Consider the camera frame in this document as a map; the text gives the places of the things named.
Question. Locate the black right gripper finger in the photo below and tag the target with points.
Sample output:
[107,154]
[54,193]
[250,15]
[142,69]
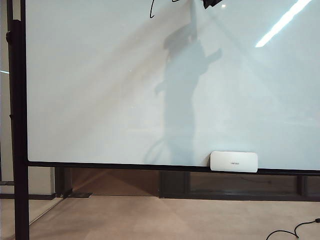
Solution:
[211,3]

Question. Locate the white rectangular board eraser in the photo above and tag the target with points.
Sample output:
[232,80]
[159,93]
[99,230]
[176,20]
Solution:
[233,162]

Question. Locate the black stand clamp knob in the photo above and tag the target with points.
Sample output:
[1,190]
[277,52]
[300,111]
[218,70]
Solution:
[8,36]

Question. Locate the white glass whiteboard black frame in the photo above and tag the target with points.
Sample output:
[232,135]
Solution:
[100,75]

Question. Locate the dark wooden wall panel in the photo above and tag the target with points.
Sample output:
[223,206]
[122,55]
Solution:
[175,182]

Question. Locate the black whiteboard stand post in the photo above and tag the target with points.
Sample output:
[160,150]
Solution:
[20,125]

